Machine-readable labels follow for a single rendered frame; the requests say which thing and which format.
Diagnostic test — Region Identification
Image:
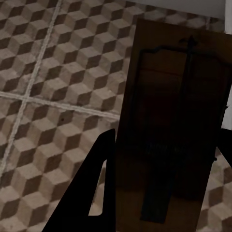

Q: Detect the mousetrap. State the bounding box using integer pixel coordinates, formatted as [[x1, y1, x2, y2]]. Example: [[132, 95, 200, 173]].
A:
[[116, 18, 232, 232]]

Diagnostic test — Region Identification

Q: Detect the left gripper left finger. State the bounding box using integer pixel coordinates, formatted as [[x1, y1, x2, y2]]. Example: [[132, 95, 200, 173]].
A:
[[42, 129, 116, 232]]

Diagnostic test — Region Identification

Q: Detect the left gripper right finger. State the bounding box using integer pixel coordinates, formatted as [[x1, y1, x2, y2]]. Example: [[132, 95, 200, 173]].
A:
[[217, 128, 232, 167]]

